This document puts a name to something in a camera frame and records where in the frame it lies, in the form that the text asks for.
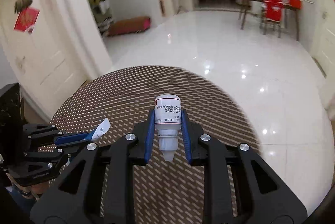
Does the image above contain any blue white tube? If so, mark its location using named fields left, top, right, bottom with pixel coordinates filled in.
left=90, top=118, right=111, bottom=142

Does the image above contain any dark wooden dining table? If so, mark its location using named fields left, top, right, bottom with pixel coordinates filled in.
left=239, top=0, right=302, bottom=41

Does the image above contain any red bag on table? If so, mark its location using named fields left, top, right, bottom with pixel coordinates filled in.
left=288, top=0, right=302, bottom=10

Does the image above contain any white clothes rack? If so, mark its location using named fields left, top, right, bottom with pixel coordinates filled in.
left=89, top=0, right=114, bottom=36

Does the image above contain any brown polka dot tablecloth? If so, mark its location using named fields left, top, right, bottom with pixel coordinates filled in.
left=52, top=66, right=258, bottom=223

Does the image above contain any chair with red cover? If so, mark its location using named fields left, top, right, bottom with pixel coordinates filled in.
left=260, top=0, right=284, bottom=38

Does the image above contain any red paper on left door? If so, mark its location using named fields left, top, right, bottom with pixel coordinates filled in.
left=14, top=7, right=40, bottom=34

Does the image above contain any white medicine bottle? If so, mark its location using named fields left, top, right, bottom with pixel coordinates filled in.
left=155, top=94, right=182, bottom=162

